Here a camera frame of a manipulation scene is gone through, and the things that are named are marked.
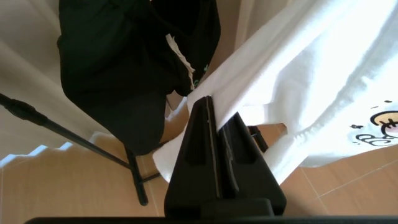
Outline black shorts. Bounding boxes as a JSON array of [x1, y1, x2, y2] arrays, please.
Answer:
[[57, 0, 222, 156]]

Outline white garment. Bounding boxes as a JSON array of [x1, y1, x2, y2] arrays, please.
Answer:
[[152, 0, 398, 186]]

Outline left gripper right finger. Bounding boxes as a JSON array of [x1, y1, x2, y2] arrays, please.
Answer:
[[217, 111, 287, 218]]

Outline black clothes rack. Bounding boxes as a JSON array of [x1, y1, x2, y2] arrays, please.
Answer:
[[0, 92, 270, 207]]

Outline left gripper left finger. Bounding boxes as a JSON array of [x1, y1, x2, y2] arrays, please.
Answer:
[[164, 95, 221, 218]]

